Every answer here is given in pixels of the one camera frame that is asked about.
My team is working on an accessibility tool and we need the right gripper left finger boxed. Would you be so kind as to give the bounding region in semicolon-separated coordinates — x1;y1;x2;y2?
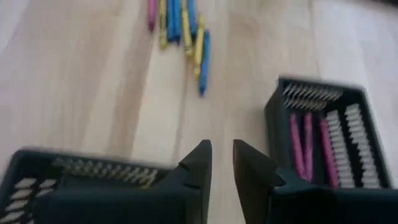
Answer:
178;139;213;224

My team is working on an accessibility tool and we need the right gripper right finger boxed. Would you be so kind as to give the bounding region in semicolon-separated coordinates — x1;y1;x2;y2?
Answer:
233;139;285;224

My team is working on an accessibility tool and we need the pink crayon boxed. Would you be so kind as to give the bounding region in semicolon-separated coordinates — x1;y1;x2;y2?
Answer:
317;117;340;190
147;0;159;33
303;111;314;183
288;113;307;182

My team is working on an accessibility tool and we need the black slotted plastic basket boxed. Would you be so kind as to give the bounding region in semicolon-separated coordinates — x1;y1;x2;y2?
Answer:
263;75;393;191
0;146;187;224

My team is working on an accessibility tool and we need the blue crayon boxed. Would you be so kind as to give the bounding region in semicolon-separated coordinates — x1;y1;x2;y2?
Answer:
167;0;175;43
198;29;211;98
187;0;197;40
173;0;182;44

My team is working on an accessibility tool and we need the yellow crayon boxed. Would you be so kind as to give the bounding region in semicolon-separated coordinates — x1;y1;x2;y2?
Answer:
181;0;194;58
193;14;206;78
158;0;169;50

